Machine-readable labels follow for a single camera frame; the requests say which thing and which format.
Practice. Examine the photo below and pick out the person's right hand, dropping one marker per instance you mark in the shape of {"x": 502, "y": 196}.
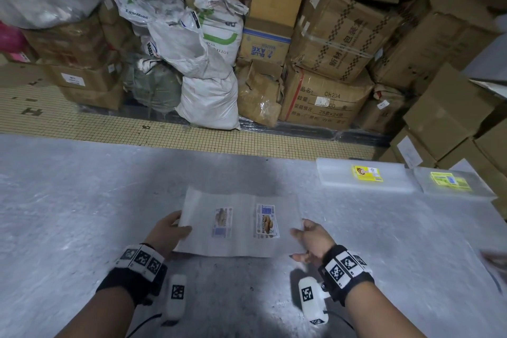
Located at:
{"x": 313, "y": 242}

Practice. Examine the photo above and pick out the person's left hand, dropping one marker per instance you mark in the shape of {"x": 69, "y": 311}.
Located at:
{"x": 168, "y": 232}

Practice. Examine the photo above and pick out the stack of clear bags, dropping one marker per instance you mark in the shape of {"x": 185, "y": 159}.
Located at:
{"x": 241, "y": 238}

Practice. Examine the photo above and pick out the bag pack with green label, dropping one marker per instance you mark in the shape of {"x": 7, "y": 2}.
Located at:
{"x": 483, "y": 185}

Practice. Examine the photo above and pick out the person's right forearm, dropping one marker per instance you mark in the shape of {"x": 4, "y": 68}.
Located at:
{"x": 384, "y": 314}

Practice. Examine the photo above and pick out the grey table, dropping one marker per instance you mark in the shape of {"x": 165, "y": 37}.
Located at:
{"x": 79, "y": 191}

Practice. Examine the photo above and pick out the plain white sack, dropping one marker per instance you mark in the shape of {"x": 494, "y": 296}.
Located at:
{"x": 210, "y": 102}

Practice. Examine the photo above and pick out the cardboard box with red print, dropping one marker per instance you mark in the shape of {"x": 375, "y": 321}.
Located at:
{"x": 325, "y": 100}

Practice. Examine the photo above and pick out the grey-green sack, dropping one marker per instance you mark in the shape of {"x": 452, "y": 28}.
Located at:
{"x": 154, "y": 86}

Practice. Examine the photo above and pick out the small labelled brown box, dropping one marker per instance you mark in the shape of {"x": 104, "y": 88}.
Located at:
{"x": 382, "y": 110}

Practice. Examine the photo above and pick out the low cardboard box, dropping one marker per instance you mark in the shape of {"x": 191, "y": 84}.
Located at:
{"x": 93, "y": 98}

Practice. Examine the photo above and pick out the torn brown cardboard box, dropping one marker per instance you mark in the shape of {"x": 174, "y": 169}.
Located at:
{"x": 259, "y": 94}

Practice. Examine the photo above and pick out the cardboard box with white label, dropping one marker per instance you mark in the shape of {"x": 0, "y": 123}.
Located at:
{"x": 85, "y": 77}

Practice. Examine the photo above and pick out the cardboard boxes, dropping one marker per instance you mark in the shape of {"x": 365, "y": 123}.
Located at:
{"x": 451, "y": 120}

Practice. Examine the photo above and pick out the crumpled white sack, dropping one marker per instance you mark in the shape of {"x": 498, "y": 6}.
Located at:
{"x": 182, "y": 46}

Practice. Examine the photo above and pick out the cardboard box with blue stripe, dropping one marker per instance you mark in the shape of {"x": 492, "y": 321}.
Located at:
{"x": 265, "y": 42}

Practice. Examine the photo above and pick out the cardboard box with checker pattern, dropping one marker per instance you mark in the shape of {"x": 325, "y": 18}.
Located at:
{"x": 344, "y": 36}

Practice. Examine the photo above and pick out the dark cardboard box red marks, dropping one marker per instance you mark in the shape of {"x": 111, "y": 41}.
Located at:
{"x": 67, "y": 42}

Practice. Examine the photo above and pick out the white sack with green print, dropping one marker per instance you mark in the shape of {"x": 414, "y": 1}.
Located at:
{"x": 222, "y": 21}

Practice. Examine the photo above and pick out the white sack with blue print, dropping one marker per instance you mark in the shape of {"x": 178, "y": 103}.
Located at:
{"x": 138, "y": 9}

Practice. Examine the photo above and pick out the small cardboard box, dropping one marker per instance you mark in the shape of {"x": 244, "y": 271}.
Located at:
{"x": 21, "y": 57}

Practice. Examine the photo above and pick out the white cardboard sheet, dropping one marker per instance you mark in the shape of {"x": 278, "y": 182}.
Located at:
{"x": 491, "y": 88}

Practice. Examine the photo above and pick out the large brown cardboard box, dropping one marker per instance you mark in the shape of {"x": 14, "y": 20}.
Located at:
{"x": 435, "y": 40}

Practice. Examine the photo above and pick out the plain yellowish cardboard box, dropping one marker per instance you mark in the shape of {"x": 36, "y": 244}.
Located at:
{"x": 277, "y": 1}

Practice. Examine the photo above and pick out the pink plastic bag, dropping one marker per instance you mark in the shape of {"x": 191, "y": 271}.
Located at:
{"x": 12, "y": 38}

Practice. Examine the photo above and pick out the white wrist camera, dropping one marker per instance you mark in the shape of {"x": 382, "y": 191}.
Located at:
{"x": 313, "y": 300}
{"x": 176, "y": 296}

